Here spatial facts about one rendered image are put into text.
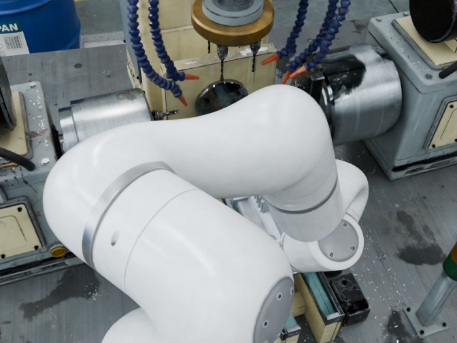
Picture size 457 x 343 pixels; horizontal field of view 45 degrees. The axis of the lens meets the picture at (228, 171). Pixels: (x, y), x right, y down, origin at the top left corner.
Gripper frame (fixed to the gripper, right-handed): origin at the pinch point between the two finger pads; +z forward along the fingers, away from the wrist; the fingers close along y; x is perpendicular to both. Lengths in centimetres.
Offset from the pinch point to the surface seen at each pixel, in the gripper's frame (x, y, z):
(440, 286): -16.3, 34.2, 4.9
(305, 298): -12.1, 9.0, 19.7
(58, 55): 84, -33, 82
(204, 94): 43, 1, 28
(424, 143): 17, 57, 28
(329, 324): -18.0, 10.0, 11.5
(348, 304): -15.9, 17.8, 17.2
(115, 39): 115, -6, 148
